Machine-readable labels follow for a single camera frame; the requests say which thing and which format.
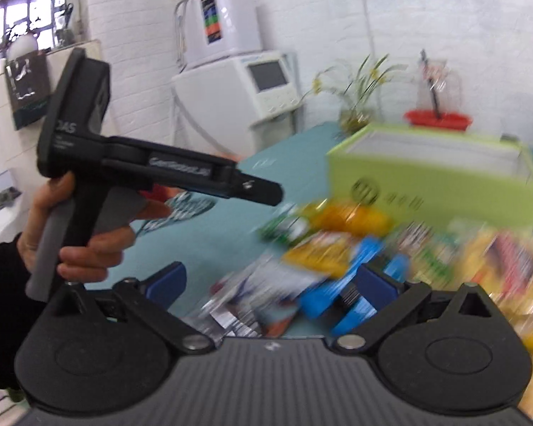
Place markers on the black closed right gripper fingers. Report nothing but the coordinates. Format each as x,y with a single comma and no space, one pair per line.
254,189

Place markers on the white water purifier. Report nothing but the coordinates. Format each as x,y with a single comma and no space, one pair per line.
216,29

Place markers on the red plastic basin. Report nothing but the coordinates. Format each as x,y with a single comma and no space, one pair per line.
445,121

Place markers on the yellow snack bag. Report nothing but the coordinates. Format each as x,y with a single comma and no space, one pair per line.
326,253

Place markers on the white and red snack packet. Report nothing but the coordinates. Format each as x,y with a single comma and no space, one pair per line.
259,301

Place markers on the white machine with screen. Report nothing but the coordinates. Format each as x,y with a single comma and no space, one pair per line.
239,105

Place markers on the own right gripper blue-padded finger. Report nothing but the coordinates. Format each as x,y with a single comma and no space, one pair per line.
397,304
148,301

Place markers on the clear glass pitcher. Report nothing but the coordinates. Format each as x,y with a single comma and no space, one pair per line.
439,86

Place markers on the green snack packet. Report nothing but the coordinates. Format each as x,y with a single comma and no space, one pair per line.
288,226

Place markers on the window with dark frame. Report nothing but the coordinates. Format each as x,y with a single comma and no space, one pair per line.
41,18

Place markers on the orange snack bag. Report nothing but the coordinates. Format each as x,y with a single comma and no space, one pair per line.
357,220

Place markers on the blue snack packet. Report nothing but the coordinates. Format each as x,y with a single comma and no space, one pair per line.
356,297

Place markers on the green cardboard box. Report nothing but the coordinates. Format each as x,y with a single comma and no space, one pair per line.
434,176

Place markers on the orchid plant in glass vase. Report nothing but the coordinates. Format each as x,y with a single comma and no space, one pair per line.
354,87

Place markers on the black sleeve forearm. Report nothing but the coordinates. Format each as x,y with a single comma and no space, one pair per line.
18,313

